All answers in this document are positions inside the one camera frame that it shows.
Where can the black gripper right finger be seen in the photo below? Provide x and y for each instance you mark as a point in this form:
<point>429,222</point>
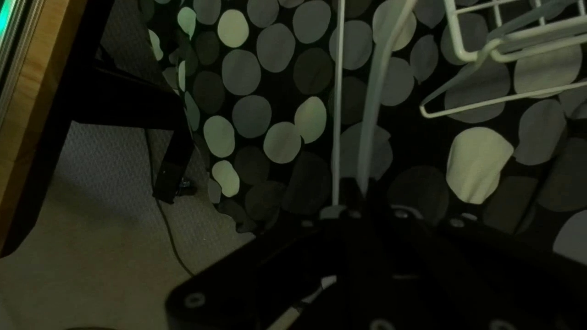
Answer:
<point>464,275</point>

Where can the black metal stand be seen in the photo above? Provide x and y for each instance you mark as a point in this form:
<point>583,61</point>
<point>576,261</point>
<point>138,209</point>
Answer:
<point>140,98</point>

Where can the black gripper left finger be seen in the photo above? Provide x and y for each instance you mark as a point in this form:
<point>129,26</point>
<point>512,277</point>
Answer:
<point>294,275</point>

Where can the black grey spotted duvet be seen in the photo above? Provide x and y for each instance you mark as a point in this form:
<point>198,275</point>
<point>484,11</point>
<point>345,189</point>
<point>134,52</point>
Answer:
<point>268,121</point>

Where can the white plastic hanger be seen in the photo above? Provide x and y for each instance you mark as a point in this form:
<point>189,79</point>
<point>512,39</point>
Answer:
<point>372,110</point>

